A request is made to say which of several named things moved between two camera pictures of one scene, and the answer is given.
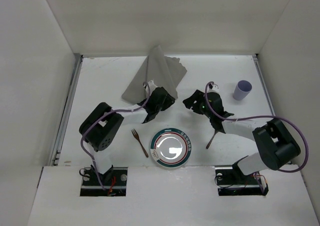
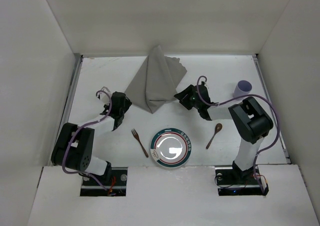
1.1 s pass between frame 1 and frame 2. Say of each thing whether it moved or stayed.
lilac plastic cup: stayed
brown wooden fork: stayed
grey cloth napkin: stayed
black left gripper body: moved
